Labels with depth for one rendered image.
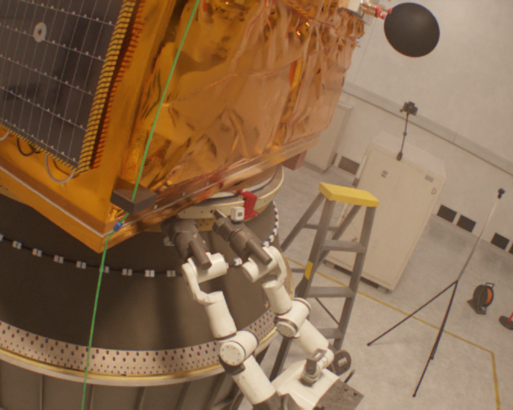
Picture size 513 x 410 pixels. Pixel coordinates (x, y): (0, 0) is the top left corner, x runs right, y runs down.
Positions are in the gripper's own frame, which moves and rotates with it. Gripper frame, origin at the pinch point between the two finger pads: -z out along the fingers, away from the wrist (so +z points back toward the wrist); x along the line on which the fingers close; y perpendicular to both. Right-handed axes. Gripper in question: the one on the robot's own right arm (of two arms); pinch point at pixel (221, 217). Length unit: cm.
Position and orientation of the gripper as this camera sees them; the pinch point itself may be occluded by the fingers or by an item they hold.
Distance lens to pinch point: 172.2
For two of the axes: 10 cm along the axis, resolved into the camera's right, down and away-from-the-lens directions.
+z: 6.1, 6.3, -4.9
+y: -4.3, 7.8, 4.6
